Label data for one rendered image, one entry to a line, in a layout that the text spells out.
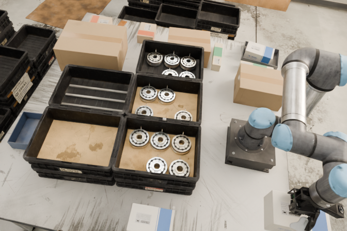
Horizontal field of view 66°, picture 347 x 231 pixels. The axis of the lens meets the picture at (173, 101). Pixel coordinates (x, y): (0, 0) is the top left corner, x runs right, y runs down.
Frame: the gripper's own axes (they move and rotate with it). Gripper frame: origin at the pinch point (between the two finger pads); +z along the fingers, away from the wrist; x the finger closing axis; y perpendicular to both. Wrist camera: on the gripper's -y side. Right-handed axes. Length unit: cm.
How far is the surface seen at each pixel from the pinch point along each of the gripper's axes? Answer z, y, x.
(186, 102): 28, 47, -61
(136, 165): 28, 66, -17
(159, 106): 28, 62, -54
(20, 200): 40, 117, 8
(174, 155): 28, 48, -26
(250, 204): 41.4, 4.7, -14.4
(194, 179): 18.1, 36.8, -11.9
